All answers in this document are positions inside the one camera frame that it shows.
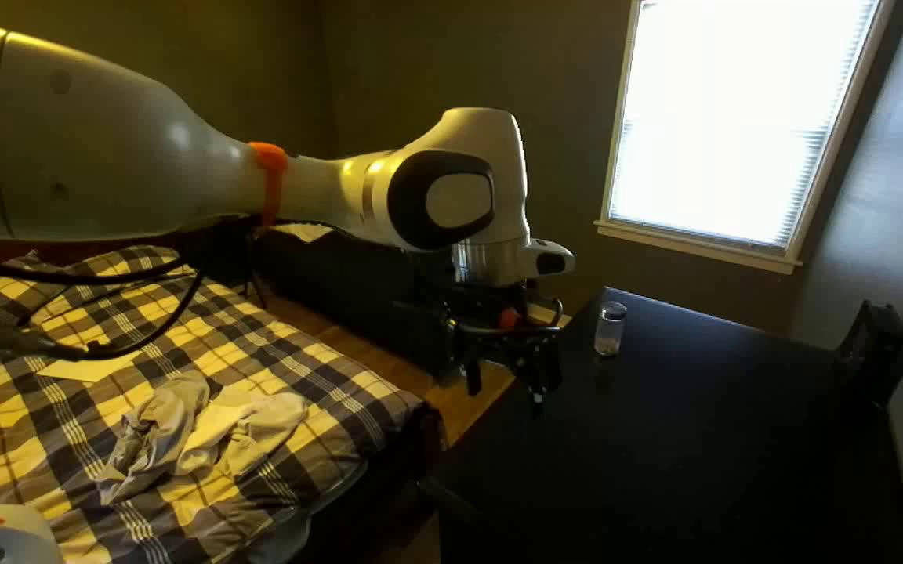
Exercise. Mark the clear glass jar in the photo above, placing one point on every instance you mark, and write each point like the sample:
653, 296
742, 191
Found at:
610, 334

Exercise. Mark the white crumpled garment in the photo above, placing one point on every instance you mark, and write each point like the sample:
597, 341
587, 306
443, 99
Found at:
217, 428

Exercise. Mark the black wooden dresser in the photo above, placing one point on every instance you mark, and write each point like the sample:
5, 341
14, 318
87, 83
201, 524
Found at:
682, 448

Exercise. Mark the white pillow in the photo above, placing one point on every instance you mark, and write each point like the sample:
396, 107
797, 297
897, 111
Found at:
308, 233

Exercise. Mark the plaid yellow black bed cover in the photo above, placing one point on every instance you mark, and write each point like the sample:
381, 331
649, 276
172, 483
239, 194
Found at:
45, 416

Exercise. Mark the bright window with white frame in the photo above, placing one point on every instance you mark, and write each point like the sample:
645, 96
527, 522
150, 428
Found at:
734, 114

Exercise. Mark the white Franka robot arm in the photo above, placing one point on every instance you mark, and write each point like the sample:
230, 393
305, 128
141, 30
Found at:
109, 146

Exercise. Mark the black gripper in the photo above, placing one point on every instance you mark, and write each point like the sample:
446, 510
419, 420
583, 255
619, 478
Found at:
498, 314

